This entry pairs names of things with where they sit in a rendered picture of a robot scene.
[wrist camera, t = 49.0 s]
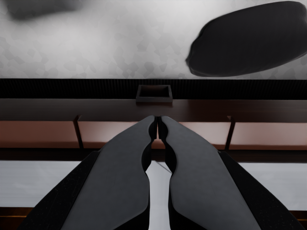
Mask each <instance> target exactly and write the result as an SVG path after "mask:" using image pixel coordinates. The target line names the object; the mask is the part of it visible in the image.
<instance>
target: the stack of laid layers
mask: <svg viewBox="0 0 307 230"><path fill-rule="evenodd" d="M100 149H101V148H84V147H83V145H81V147H80V148H0V160H57V161H82V160H84V159H85V158H86V157H87V156H88V155H89V154H90V153H91V152H92V151H99V150H100ZM217 150H218V151H219V152H224V151H225V152H226V153H227V154H228V155H230V156H231V157H232V158H233V159H234V160H235V161H236V162H305V163H307V150H229V149H228V147H227V146H226V147H225V149H224V150H219V149H217ZM151 152H152V160H155V161H157V162H165V149H151Z"/></svg>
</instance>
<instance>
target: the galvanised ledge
mask: <svg viewBox="0 0 307 230"><path fill-rule="evenodd" d="M279 1H296V2H300V3H302V4H304V5H305V6H306V9H307V0H0V78H42V79H271V80H307V54H306V55H305V56H303V57H301V58H299V59H296V60H294V61H291V62H289V63H286V64H284V65H281V66H278V67H276V68H272V69H269V70H265V71H261V72H257V73H251V74H246V75H241V76H234V77H210V78H206V77H197V76H195V75H194V74H192V71H191V68H190V67H189V59H190V58H191V56H192V47H193V44H194V43H195V42H196V40H198V39H199V38H200V37H201V36H202V34H203V32H204V30H205V29H206V27H207V26H208V25H209V24H211V23H212V22H213V21H214V20H216V19H217V18H219V17H221V16H223V15H226V14H228V13H231V12H234V11H237V10H241V9H245V8H248V7H252V6H256V5H262V4H267V3H272V2H279Z"/></svg>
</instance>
